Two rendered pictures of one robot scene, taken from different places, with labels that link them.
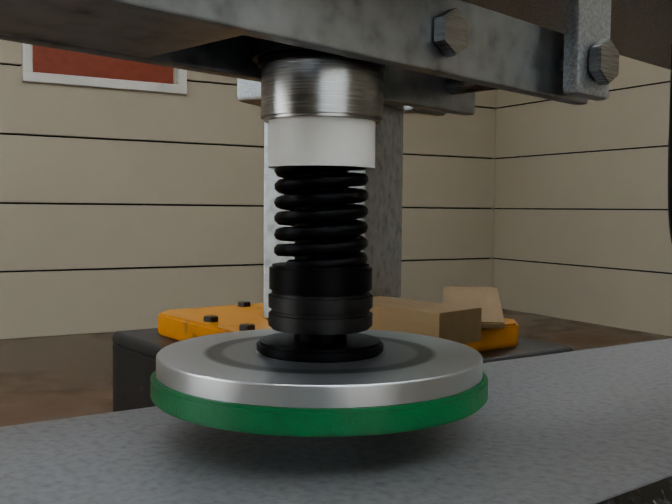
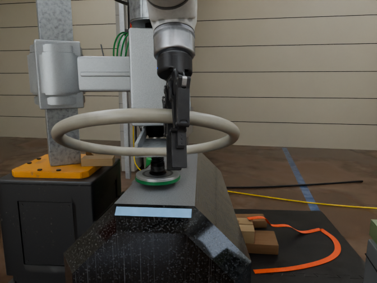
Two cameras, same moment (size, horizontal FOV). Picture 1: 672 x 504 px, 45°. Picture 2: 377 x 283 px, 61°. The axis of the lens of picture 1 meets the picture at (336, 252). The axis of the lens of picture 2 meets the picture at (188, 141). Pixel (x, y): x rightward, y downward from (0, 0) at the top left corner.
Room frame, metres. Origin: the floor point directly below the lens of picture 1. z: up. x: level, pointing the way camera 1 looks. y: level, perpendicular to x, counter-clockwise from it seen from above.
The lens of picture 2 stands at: (-0.56, 1.06, 1.32)
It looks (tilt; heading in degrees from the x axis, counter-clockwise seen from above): 11 degrees down; 311
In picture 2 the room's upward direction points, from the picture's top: straight up
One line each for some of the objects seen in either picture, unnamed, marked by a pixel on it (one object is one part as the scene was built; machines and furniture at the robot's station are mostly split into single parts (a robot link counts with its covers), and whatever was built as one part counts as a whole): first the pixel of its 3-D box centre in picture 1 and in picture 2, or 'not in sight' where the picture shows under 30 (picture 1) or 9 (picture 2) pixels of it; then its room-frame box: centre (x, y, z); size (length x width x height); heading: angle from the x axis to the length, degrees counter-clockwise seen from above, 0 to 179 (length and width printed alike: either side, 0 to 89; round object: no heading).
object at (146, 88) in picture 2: not in sight; (156, 81); (0.59, -0.05, 1.32); 0.36 x 0.22 x 0.45; 134
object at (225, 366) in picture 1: (320, 360); (157, 174); (0.54, 0.01, 0.87); 0.21 x 0.21 x 0.01
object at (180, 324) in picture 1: (334, 324); (64, 164); (1.45, 0.00, 0.76); 0.49 x 0.49 x 0.05; 37
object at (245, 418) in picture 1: (319, 365); (157, 174); (0.54, 0.01, 0.87); 0.22 x 0.22 x 0.04
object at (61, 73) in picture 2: not in sight; (90, 74); (1.31, -0.14, 1.36); 0.74 x 0.34 x 0.25; 46
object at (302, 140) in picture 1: (321, 141); not in sight; (0.54, 0.01, 1.02); 0.07 x 0.07 x 0.04
